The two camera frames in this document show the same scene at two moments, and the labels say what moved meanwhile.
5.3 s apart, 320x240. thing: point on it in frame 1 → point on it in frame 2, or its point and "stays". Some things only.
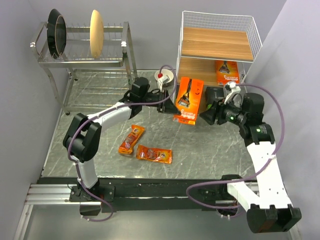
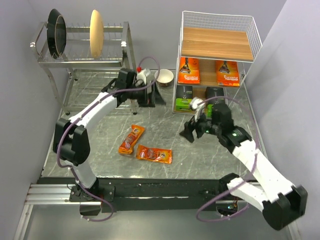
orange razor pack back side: x=188 y=100 → x=189 y=70
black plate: x=56 y=33 stays
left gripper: x=167 y=107 → x=151 y=99
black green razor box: x=213 y=94 stays
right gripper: x=221 y=107 → x=189 y=127
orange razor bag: x=126 y=147 stays
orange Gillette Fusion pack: x=227 y=72 stays
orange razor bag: x=161 y=155 stays
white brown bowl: x=165 y=72 stays
